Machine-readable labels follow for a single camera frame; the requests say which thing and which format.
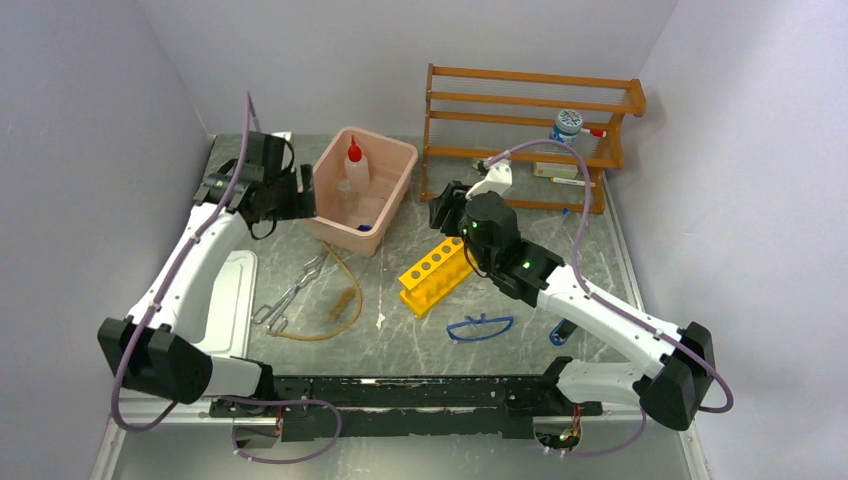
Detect red-capped marker pen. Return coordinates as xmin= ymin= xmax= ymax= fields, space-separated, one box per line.
xmin=580 ymin=128 xmax=607 ymax=138

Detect small glass flask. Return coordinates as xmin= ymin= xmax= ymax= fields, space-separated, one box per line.
xmin=336 ymin=178 xmax=358 ymax=213

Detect metal crucible tongs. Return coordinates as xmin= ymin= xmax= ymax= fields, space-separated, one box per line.
xmin=250 ymin=252 xmax=328 ymax=334

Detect small white box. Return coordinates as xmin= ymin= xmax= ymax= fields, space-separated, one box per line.
xmin=533 ymin=162 xmax=579 ymax=179

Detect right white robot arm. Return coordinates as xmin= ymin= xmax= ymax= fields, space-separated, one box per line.
xmin=428 ymin=181 xmax=717 ymax=431

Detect pink plastic bin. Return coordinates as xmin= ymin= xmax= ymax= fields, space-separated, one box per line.
xmin=304 ymin=126 xmax=418 ymax=256

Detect blue safety glasses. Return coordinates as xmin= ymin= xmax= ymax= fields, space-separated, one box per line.
xmin=445 ymin=314 xmax=515 ymax=343

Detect white plastic tray lid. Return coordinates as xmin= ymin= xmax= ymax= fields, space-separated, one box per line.
xmin=195 ymin=250 xmax=258 ymax=357

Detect red-capped squeeze bottle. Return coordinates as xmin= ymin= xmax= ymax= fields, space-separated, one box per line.
xmin=344 ymin=136 xmax=371 ymax=193

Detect tan rubber tubing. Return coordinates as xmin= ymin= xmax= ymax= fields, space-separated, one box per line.
xmin=265 ymin=241 xmax=363 ymax=343

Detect blue black handheld tool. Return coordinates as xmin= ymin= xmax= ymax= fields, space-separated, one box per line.
xmin=549 ymin=318 xmax=577 ymax=346

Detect red-tipped tube on shelf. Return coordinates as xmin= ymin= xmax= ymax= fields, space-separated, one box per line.
xmin=550 ymin=177 xmax=596 ymax=188

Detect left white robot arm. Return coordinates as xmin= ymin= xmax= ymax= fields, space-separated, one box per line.
xmin=97 ymin=131 xmax=315 ymax=416

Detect orange wooden shelf rack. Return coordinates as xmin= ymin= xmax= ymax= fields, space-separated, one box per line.
xmin=419 ymin=64 xmax=648 ymax=214

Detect blue-lidded jar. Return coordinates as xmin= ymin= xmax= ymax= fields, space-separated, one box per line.
xmin=549 ymin=109 xmax=584 ymax=146

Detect white stapler-like object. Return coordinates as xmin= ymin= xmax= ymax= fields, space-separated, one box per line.
xmin=473 ymin=158 xmax=492 ymax=176

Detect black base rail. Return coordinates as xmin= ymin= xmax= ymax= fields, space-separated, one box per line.
xmin=209 ymin=374 xmax=603 ymax=442

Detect yellow test tube rack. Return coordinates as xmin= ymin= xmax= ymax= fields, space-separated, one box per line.
xmin=399 ymin=237 xmax=472 ymax=318

